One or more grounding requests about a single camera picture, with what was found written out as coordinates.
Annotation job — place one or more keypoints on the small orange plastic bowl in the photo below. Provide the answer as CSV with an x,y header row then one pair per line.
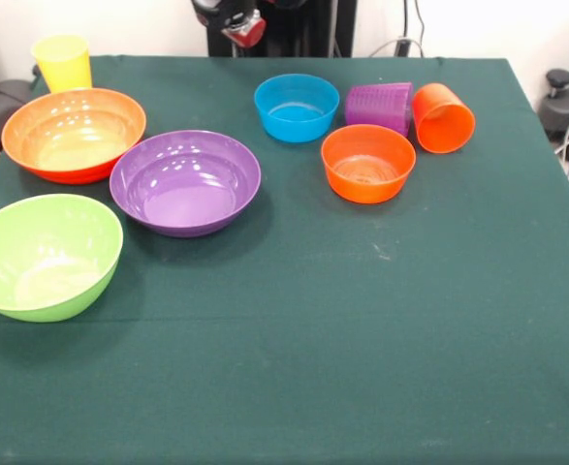
x,y
369,169

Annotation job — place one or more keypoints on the yellow plastic cup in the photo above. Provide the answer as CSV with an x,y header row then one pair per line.
x,y
66,68

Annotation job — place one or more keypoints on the lime green plastic bowl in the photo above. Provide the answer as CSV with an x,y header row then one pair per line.
x,y
46,261

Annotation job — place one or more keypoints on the blue plastic bowl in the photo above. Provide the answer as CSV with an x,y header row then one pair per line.
x,y
294,121

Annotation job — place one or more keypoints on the orange plastic cup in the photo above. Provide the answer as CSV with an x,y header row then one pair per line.
x,y
441,121

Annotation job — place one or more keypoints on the purple plastic bowl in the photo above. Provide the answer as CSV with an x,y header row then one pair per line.
x,y
183,194

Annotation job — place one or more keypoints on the black office chair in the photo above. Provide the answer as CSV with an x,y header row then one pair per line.
x,y
3,104

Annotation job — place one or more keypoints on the purple plastic cup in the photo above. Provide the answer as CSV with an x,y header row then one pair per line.
x,y
378,106

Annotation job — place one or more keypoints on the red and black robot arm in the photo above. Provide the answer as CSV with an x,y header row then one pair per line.
x,y
226,12

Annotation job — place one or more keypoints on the black stand with knob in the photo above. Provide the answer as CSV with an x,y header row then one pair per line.
x,y
562,104

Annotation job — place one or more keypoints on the black clamp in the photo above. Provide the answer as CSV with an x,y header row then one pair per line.
x,y
402,48

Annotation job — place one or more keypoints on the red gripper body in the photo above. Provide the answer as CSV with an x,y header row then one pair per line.
x,y
247,34

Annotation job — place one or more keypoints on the dark green tablecloth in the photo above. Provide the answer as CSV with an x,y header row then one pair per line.
x,y
313,339

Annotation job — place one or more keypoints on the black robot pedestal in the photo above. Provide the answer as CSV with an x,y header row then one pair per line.
x,y
303,29

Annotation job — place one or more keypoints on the wide orange plastic bowl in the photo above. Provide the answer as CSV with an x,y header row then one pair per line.
x,y
71,140

